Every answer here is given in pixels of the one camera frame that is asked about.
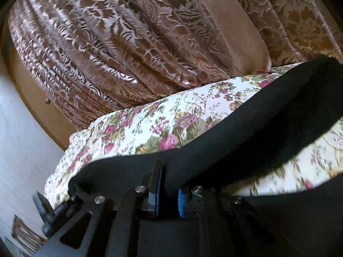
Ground golden brown floral curtain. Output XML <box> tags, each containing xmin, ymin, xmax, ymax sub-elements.
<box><xmin>222</xmin><ymin>0</ymin><xmax>343</xmax><ymax>67</ymax></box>

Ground black pants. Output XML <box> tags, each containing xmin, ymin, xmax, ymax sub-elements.
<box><xmin>67</xmin><ymin>55</ymin><xmax>343</xmax><ymax>257</ymax></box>

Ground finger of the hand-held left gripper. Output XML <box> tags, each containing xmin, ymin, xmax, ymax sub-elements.
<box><xmin>68</xmin><ymin>190</ymin><xmax>87</xmax><ymax>209</ymax></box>

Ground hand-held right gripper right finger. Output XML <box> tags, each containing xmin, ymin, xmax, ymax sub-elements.
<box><xmin>176</xmin><ymin>185</ymin><xmax>279</xmax><ymax>257</ymax></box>

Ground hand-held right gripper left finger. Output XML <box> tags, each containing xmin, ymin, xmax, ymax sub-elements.
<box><xmin>33</xmin><ymin>159</ymin><xmax>164</xmax><ymax>257</ymax></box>

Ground brown striped object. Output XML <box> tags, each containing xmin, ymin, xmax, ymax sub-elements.
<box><xmin>12</xmin><ymin>215</ymin><xmax>48</xmax><ymax>250</ymax></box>

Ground wooden cabinet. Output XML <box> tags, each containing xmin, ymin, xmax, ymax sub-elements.
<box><xmin>0</xmin><ymin>21</ymin><xmax>78</xmax><ymax>150</ymax></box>

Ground plain tan cloth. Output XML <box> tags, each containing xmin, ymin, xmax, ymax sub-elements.
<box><xmin>185</xmin><ymin>0</ymin><xmax>271</xmax><ymax>77</ymax></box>

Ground floral bedsheet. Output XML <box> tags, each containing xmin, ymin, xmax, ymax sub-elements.
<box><xmin>44</xmin><ymin>61</ymin><xmax>343</xmax><ymax>209</ymax></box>

